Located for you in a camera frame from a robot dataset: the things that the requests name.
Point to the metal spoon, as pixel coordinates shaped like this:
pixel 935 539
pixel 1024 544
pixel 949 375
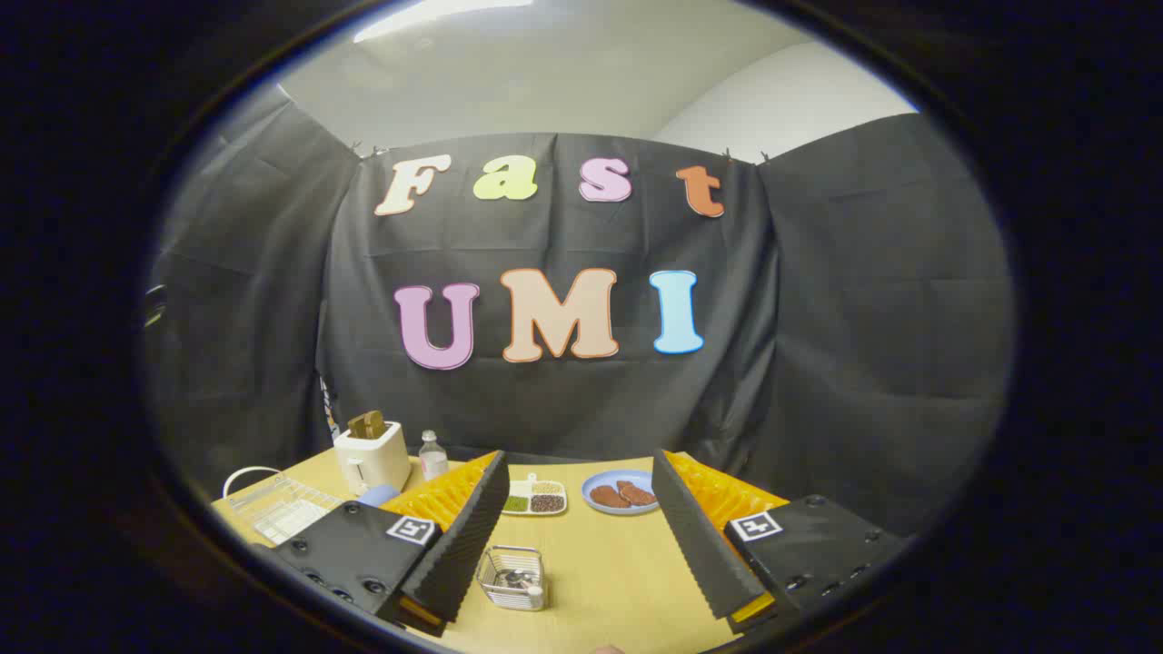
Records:
pixel 516 577

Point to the white divided bean dish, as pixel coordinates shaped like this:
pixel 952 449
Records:
pixel 536 498

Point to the light blue plate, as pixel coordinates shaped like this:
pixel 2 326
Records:
pixel 378 496

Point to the brown meat patty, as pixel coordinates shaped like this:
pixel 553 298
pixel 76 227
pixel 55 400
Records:
pixel 609 497
pixel 637 493

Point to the blue plate with patties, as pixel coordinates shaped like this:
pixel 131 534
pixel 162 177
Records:
pixel 595 480

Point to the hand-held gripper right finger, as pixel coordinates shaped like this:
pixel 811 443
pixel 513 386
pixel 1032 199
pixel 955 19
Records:
pixel 695 536

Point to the clear plastic bottle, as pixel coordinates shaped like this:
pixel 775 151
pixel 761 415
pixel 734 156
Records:
pixel 433 460

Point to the white toaster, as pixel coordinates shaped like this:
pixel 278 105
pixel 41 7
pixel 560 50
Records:
pixel 374 459

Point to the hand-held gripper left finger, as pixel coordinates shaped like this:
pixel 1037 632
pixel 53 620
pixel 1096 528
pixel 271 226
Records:
pixel 472 536

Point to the black backdrop cloth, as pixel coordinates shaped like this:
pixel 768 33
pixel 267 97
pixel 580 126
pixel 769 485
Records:
pixel 563 400

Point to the brown toast slices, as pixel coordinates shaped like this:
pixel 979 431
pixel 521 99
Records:
pixel 367 424

